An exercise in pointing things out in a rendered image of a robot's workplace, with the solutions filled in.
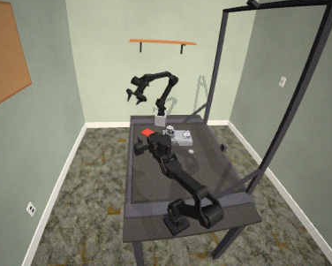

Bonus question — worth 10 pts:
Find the white gear with painted arrow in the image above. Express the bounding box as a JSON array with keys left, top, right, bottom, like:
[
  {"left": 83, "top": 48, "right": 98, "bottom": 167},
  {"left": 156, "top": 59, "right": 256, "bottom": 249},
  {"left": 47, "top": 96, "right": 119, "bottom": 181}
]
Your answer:
[{"left": 183, "top": 133, "right": 191, "bottom": 139}]

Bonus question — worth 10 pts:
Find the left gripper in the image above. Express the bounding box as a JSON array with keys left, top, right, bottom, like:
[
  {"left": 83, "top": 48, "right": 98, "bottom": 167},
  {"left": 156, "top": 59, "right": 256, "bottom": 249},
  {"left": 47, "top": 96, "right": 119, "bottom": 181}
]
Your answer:
[{"left": 134, "top": 134, "right": 169, "bottom": 158}]

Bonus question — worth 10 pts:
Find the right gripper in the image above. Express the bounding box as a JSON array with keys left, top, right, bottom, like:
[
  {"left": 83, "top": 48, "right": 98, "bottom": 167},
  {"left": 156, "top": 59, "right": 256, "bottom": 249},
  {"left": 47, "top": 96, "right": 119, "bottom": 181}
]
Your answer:
[{"left": 126, "top": 87, "right": 147, "bottom": 105}]

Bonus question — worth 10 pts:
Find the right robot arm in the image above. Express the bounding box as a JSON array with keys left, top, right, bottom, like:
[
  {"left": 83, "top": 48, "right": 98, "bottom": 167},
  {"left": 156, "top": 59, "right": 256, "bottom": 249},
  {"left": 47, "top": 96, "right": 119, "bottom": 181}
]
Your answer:
[{"left": 131, "top": 71, "right": 178, "bottom": 117}]

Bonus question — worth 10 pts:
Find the red rectangular block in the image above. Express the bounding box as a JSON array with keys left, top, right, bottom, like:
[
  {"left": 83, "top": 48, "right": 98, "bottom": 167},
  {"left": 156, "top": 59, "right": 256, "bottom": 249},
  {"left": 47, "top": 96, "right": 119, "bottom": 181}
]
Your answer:
[{"left": 141, "top": 129, "right": 154, "bottom": 137}]

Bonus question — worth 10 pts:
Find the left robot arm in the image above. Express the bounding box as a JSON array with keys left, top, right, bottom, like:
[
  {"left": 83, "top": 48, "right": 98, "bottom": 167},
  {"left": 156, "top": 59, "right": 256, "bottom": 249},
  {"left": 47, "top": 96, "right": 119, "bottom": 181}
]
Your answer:
[{"left": 147, "top": 132, "right": 223, "bottom": 229}]

